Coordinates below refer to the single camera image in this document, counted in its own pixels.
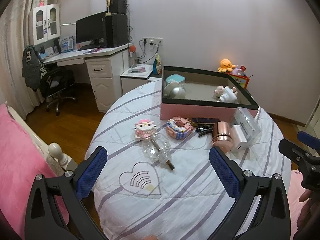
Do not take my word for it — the white plug night light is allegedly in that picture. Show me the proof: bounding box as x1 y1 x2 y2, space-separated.
217 92 238 103

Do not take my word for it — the pink pastel brick model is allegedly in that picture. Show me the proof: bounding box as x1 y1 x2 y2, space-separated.
166 116 194 140

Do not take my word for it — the striped white bed cover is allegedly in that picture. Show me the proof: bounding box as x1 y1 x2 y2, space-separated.
85 80 293 240

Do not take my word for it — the pink black storage box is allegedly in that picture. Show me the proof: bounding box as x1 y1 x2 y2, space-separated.
160 66 259 122

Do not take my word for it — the white nightstand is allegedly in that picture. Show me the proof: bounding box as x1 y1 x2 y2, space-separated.
120 64 153 94

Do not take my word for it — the blue gold tin box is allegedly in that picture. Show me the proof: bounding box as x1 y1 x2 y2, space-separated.
191 118 219 126

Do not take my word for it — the white desk with drawers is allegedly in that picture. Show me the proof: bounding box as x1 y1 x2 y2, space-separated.
44 43 130 113

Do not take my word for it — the pink cat brick model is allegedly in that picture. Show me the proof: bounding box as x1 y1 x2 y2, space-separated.
134 119 157 141

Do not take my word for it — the black office chair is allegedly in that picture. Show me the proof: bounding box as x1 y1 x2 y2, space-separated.
39 67 77 116

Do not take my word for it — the black small speaker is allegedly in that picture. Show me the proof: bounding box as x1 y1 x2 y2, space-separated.
109 0 127 15

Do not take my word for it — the orange printed toy box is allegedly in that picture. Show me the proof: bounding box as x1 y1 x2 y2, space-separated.
230 65 249 89

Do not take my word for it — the rose gold metal canister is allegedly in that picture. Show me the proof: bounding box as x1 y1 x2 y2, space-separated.
212 121 234 153

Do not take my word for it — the beige curtain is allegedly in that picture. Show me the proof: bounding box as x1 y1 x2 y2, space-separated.
1 0 41 119

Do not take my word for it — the clear case teal lid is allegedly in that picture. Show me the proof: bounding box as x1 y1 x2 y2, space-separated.
165 74 185 87

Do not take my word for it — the white glass-door cabinet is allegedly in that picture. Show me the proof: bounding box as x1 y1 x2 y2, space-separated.
29 4 60 45

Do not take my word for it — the white charger box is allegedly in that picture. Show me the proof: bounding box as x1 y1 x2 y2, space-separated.
231 125 249 153

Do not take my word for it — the orange octopus plush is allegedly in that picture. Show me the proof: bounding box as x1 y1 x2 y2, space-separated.
217 59 236 73

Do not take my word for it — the pig doll figurine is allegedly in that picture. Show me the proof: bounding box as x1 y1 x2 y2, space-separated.
214 86 238 98

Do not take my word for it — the black computer tower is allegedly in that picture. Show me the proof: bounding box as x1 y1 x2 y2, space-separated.
102 14 129 48

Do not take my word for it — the right hand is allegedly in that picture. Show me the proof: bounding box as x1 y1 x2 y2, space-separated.
293 190 319 239

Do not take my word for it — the white bedpost knob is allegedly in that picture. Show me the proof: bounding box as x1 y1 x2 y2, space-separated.
48 142 78 171

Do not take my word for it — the black white jacket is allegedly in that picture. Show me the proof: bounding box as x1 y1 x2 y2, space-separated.
22 45 47 92

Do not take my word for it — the clear glass bottle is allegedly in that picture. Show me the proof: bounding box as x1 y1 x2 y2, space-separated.
142 134 175 171

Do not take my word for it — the orange-lid water bottle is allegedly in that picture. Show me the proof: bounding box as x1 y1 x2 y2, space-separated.
129 45 137 67

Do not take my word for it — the yellow blue snack bag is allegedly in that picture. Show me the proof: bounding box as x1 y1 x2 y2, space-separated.
152 53 162 75

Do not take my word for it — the black computer monitor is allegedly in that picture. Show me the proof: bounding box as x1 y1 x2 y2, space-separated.
76 11 106 47

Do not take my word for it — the pink blanket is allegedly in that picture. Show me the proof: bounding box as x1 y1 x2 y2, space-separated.
1 103 65 239

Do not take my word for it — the clear acrylic heart plate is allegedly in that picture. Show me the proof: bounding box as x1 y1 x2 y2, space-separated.
118 162 162 197

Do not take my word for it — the clear plastic rectangular box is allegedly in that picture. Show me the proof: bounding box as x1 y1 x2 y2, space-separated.
231 107 261 144

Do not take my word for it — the wall power outlet strip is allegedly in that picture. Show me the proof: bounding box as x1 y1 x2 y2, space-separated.
142 37 163 46

